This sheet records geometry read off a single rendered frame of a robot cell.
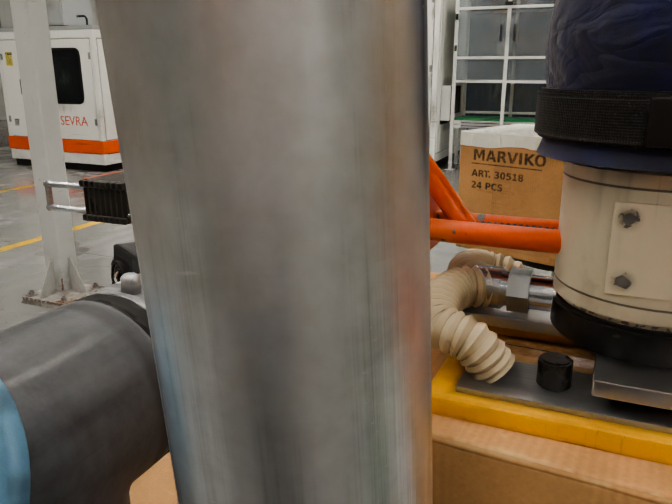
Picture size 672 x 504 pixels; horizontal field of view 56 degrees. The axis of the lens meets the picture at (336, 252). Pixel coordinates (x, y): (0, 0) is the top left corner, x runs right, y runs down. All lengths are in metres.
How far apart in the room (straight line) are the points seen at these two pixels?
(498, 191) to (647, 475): 1.69
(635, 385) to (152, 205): 0.44
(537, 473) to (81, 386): 0.35
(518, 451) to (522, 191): 1.64
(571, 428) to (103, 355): 0.36
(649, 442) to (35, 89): 3.35
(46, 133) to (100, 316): 3.31
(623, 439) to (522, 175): 1.63
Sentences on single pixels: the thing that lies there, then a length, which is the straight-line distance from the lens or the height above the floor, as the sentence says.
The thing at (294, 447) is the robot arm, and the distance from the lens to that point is 0.17.
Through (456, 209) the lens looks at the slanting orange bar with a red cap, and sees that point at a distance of 0.63.
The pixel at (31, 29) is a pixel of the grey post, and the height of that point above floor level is 1.40.
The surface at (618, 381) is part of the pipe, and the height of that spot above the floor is 0.99.
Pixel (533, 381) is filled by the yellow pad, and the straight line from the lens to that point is 0.57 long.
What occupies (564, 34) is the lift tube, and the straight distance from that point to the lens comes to 0.55.
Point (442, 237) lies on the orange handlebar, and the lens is 0.62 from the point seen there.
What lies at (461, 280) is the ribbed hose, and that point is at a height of 1.03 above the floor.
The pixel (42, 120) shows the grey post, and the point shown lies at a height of 0.97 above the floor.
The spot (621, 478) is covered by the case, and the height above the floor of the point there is 0.94.
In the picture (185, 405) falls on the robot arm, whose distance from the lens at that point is 0.18.
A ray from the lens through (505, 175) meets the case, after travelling 2.13.
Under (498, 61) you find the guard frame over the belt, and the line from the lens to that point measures 7.94.
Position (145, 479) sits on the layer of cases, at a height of 0.54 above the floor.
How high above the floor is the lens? 1.22
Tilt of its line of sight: 16 degrees down
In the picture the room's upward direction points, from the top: straight up
